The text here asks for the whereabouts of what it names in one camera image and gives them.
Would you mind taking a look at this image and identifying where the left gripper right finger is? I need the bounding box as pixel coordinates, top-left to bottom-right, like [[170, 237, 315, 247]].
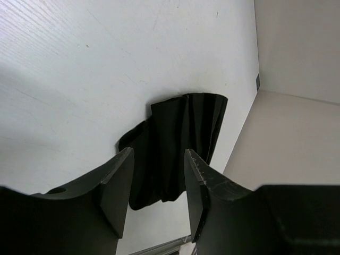
[[184, 149, 339, 254]]

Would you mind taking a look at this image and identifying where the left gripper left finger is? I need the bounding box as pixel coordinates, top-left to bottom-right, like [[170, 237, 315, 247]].
[[1, 148, 134, 254]]

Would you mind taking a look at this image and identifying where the black pleated skirt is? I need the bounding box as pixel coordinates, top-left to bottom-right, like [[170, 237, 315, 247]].
[[117, 93, 228, 210]]

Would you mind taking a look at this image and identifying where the right blue corner label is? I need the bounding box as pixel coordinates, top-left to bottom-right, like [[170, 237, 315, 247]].
[[256, 74, 260, 91]]

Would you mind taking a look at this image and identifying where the aluminium front rail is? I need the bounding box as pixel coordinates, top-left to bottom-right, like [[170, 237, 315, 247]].
[[131, 235, 192, 255]]

